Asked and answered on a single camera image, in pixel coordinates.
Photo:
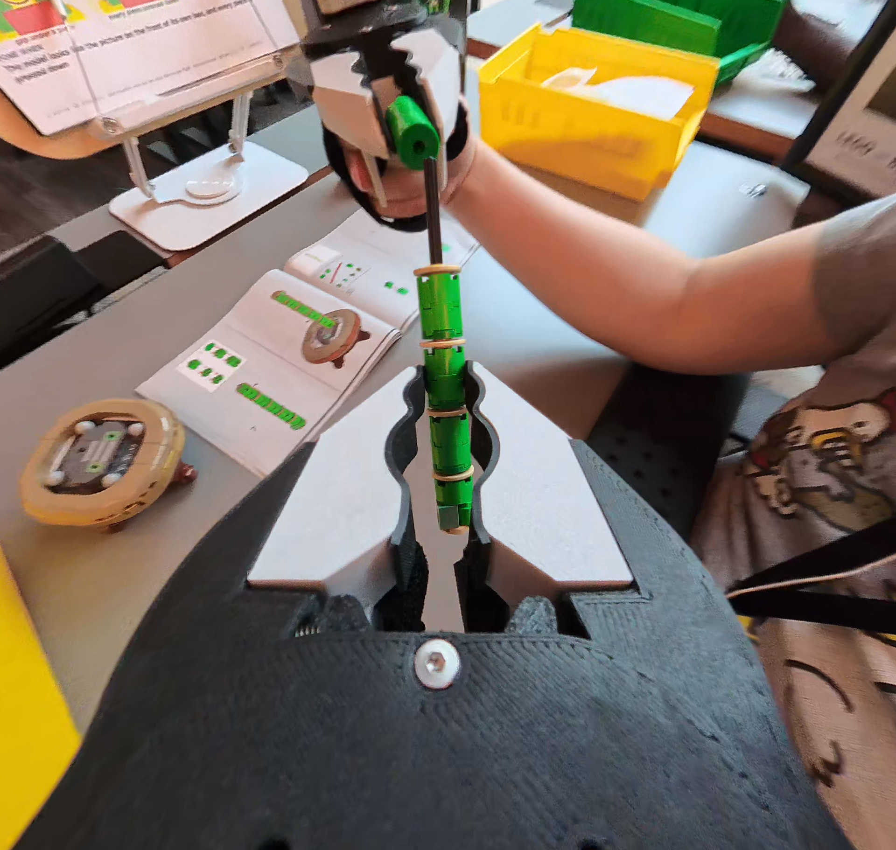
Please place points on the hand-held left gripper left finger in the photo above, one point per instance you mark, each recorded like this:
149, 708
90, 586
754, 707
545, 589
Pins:
336, 493

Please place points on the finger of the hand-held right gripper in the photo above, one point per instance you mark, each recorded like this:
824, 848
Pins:
343, 105
437, 70

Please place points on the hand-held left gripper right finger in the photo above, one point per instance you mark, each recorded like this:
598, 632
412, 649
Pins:
546, 507

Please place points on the green cylinder piece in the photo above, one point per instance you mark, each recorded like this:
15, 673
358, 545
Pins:
408, 128

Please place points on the black axle rod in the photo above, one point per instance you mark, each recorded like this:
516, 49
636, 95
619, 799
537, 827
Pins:
434, 220

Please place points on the green brick stack tan rings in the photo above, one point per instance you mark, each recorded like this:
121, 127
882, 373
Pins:
441, 374

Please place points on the person's right forearm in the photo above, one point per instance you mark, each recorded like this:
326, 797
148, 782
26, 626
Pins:
595, 269

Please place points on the person's right hand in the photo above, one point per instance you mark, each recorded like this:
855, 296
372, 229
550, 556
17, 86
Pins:
406, 192

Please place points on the yellow plastic bin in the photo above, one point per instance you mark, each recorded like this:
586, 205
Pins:
567, 143

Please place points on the open instruction booklet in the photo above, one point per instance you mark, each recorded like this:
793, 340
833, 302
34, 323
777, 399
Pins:
280, 353

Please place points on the white document stand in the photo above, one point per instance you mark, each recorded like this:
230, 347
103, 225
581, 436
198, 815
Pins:
210, 192

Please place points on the printed instruction sheet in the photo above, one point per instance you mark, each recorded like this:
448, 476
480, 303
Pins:
161, 31

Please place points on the white paper sheet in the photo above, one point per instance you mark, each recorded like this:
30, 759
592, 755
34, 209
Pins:
637, 91

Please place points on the green plastic bin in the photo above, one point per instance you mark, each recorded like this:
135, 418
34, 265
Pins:
658, 24

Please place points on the round tan toy model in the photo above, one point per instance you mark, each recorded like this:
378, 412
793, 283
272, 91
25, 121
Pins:
105, 496

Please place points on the tan curved board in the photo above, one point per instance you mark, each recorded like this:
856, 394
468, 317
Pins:
35, 142

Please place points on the person's grey printed t-shirt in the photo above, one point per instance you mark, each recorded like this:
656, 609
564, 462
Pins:
805, 724

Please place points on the white keyboard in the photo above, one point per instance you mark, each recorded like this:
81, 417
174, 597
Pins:
784, 70

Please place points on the yellow box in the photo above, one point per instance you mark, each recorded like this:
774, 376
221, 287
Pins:
28, 710

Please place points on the black framed marker sign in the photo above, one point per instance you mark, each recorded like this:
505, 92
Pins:
857, 140

